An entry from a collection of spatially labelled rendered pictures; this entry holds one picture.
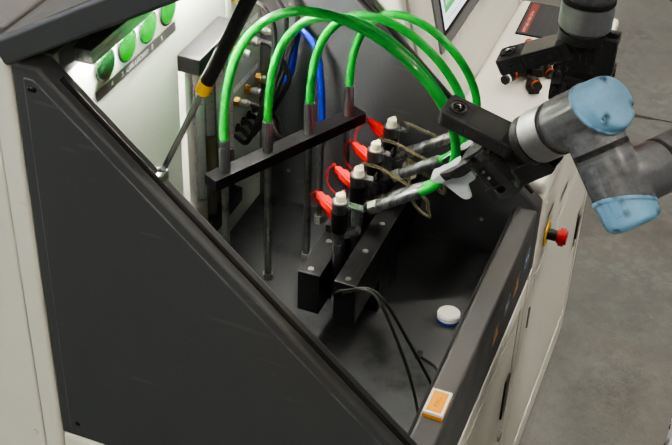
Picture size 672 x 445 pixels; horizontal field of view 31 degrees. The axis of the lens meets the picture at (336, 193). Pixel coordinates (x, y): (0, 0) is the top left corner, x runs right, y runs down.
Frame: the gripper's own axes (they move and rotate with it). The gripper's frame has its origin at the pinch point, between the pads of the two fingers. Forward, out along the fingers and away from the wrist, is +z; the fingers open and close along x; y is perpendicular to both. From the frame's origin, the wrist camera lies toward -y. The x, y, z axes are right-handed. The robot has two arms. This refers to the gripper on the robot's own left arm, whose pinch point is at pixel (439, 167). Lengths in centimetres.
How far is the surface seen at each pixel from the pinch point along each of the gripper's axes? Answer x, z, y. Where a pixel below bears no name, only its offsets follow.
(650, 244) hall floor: 131, 116, 100
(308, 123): 7.0, 27.3, -14.5
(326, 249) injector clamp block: -6.9, 27.7, 1.8
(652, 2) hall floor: 281, 181, 80
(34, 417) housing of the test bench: -53, 51, -11
